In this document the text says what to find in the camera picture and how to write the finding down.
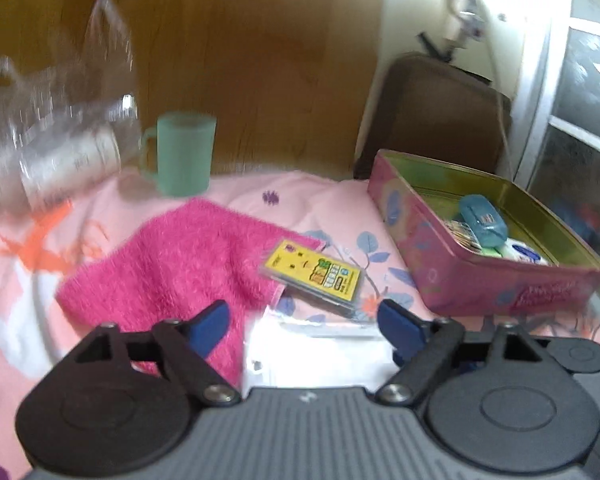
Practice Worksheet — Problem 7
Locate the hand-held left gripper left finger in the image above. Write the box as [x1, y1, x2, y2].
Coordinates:
[75, 300, 242, 407]

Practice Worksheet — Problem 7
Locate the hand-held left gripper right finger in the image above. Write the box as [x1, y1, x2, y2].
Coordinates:
[377, 299, 556, 406]

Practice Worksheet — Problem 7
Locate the pink towel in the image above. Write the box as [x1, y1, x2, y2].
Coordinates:
[55, 197, 328, 386]

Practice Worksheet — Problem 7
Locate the white packet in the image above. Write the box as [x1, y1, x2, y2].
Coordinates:
[242, 305, 398, 391]

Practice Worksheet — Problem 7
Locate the pink biscuit tin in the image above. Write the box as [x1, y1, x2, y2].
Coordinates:
[367, 149, 600, 318]

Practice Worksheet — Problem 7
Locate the tissue pack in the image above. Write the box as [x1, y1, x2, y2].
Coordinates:
[497, 242, 553, 267]

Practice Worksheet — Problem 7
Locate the blue plastic case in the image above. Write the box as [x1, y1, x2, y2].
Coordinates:
[459, 195, 508, 250]

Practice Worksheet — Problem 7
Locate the yellow card pack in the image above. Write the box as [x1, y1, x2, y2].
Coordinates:
[257, 239, 366, 318]

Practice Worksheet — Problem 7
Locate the green mug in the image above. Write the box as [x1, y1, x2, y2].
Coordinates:
[139, 112, 217, 198]

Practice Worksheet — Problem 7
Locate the pink floral bed sheet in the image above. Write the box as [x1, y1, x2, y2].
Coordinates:
[0, 167, 600, 480]

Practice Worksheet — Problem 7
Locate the paper cups stack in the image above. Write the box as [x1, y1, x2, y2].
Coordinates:
[20, 127, 123, 208]

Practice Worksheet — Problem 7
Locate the brown chair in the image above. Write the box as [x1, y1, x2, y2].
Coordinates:
[352, 52, 513, 181]

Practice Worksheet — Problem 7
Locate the wooden headboard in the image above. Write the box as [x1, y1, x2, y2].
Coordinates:
[0, 0, 386, 181]

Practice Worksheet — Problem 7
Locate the clear plastic bag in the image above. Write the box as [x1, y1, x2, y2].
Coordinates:
[0, 0, 141, 211]

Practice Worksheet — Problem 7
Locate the white charger plug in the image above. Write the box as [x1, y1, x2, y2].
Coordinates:
[440, 0, 488, 48]

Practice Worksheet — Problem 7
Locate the white window frame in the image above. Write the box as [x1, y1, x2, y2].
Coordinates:
[510, 0, 600, 241]

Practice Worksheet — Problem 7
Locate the black strap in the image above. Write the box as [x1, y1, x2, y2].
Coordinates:
[417, 32, 491, 86]

